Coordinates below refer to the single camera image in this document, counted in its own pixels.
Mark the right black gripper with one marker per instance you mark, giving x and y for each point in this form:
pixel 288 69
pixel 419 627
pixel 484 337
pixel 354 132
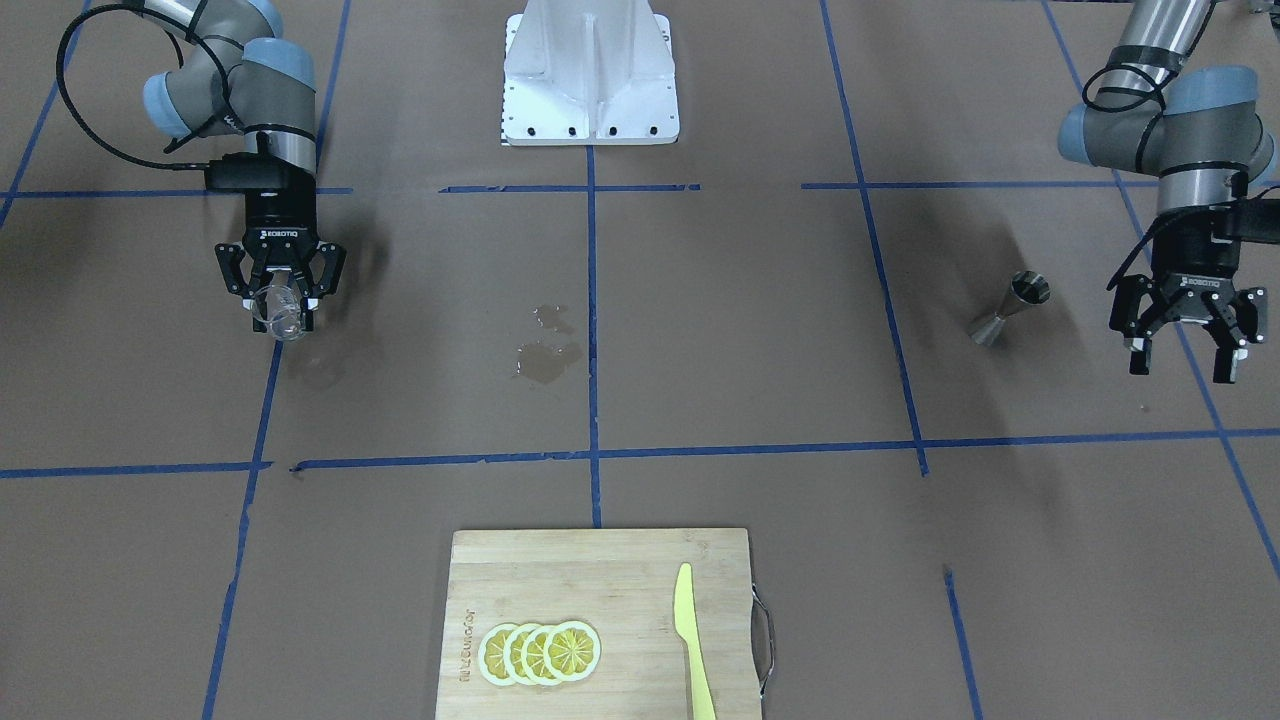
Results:
pixel 281 222

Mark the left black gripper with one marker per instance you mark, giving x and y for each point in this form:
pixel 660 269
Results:
pixel 1189 272

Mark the clear glass measuring cup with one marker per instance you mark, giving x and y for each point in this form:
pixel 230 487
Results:
pixel 279 311

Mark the steel jigger shaker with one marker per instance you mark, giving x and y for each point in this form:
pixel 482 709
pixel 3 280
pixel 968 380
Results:
pixel 1025 289

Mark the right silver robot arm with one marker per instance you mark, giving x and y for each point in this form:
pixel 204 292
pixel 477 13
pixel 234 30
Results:
pixel 245 79

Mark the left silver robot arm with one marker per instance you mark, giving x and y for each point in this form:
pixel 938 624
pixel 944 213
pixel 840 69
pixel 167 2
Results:
pixel 1198 133

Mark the bamboo cutting board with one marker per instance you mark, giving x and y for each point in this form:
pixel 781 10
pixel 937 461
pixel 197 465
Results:
pixel 621 582

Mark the yellow plastic knife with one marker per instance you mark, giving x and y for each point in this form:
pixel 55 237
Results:
pixel 686 627

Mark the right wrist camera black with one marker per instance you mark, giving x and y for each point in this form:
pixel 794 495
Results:
pixel 250 172

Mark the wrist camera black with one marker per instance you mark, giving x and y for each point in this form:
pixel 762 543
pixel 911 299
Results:
pixel 1247 220
pixel 250 172

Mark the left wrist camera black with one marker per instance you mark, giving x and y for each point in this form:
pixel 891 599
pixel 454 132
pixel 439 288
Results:
pixel 1247 220

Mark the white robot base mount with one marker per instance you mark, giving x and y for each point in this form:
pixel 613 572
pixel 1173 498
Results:
pixel 589 73

